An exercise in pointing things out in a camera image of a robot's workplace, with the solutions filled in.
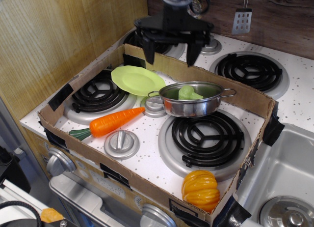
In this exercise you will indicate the small steel pan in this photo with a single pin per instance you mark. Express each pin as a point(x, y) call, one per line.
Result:
point(212, 93)

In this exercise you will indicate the rear right black burner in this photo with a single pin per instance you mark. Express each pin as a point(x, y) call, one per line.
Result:
point(253, 69)

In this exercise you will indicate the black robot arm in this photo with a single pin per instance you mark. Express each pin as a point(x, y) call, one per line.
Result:
point(173, 25)

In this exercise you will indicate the silver stove knob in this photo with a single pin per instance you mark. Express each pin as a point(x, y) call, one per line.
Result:
point(121, 145)
point(212, 48)
point(154, 107)

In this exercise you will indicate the grey toy sink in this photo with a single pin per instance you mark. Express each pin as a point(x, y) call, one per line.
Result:
point(284, 169)

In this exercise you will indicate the black burner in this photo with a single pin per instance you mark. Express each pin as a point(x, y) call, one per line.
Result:
point(97, 98)
point(253, 69)
point(175, 51)
point(217, 143)

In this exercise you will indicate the right silver oven knob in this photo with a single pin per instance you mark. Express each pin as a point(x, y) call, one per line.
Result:
point(152, 216)

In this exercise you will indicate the front left black burner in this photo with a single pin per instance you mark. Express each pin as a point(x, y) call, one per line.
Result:
point(97, 98)

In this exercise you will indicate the black device at left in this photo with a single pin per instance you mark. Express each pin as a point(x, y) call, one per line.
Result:
point(10, 170)

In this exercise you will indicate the hanging round metal strainer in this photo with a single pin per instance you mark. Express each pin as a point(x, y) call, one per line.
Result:
point(195, 9)

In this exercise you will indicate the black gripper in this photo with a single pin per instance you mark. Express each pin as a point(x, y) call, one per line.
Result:
point(173, 25)

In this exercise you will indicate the silver sink drain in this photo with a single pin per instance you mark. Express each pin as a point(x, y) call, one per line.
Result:
point(286, 211)

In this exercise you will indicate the rear left black burner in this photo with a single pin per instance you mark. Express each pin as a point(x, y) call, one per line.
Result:
point(175, 51)

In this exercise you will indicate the rear silver stove knob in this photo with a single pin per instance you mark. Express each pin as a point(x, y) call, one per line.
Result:
point(212, 48)

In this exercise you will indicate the left silver oven knob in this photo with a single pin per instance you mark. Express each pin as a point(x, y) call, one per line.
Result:
point(59, 163)

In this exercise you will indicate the silver oven knob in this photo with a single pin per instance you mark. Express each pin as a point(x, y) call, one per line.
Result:
point(59, 163)
point(152, 216)

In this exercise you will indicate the front silver stove knob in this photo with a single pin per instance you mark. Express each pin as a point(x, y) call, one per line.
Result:
point(121, 145)

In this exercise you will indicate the green toy broccoli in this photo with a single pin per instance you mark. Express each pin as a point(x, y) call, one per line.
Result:
point(187, 93)

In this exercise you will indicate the orange sponge piece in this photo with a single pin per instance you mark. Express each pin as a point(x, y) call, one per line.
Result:
point(49, 215)

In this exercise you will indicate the light green plastic plate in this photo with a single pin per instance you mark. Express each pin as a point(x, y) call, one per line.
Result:
point(137, 80)

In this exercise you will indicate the orange toy carrot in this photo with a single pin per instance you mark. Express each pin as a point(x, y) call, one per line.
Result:
point(104, 125)

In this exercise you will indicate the orange toy pumpkin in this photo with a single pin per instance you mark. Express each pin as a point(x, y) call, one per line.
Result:
point(199, 188)

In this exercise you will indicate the brown cardboard fence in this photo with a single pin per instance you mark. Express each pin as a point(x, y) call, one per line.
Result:
point(145, 174)

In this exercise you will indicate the hanging slotted metal spatula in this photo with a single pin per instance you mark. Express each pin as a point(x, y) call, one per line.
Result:
point(242, 19)

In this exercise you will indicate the silver oven door handle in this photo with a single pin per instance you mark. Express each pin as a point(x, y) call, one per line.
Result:
point(84, 205)

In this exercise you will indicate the middle silver stove knob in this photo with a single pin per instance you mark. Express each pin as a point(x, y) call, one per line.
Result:
point(154, 107)

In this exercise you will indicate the front right black burner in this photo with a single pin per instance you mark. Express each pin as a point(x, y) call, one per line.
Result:
point(217, 143)

